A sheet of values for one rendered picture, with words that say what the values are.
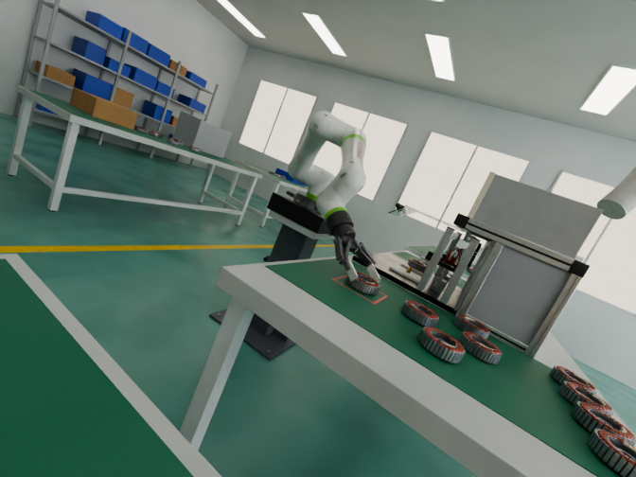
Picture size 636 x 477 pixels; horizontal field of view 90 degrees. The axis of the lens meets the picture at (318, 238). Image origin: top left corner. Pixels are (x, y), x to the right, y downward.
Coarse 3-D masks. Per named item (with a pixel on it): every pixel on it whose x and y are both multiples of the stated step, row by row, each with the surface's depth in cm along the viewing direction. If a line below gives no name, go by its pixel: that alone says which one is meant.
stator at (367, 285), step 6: (348, 276) 105; (360, 276) 109; (366, 276) 109; (348, 282) 104; (354, 282) 102; (360, 282) 101; (366, 282) 101; (372, 282) 107; (354, 288) 102; (360, 288) 102; (366, 288) 101; (372, 288) 101; (378, 288) 103; (372, 294) 102
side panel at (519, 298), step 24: (504, 264) 116; (528, 264) 113; (480, 288) 119; (504, 288) 116; (528, 288) 113; (552, 288) 110; (480, 312) 120; (504, 312) 116; (528, 312) 113; (552, 312) 109; (504, 336) 115; (528, 336) 113
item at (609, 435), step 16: (560, 368) 98; (560, 384) 95; (576, 384) 89; (576, 400) 82; (592, 400) 85; (576, 416) 74; (592, 416) 72; (608, 416) 76; (592, 432) 71; (608, 432) 66; (624, 432) 70; (592, 448) 63; (608, 448) 61; (624, 448) 64; (608, 464) 60; (624, 464) 58
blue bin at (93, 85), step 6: (78, 72) 523; (78, 78) 522; (84, 78) 514; (90, 78) 518; (96, 78) 525; (78, 84) 522; (84, 84) 516; (90, 84) 522; (96, 84) 529; (102, 84) 536; (108, 84) 543; (84, 90) 519; (90, 90) 526; (96, 90) 532; (102, 90) 540; (108, 90) 547; (102, 96) 544; (108, 96) 551
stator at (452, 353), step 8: (424, 328) 82; (432, 328) 84; (424, 336) 80; (432, 336) 78; (440, 336) 84; (448, 336) 84; (424, 344) 78; (432, 344) 78; (440, 344) 76; (448, 344) 77; (456, 344) 80; (432, 352) 77; (440, 352) 76; (448, 352) 75; (456, 352) 76; (464, 352) 78; (448, 360) 76; (456, 360) 76
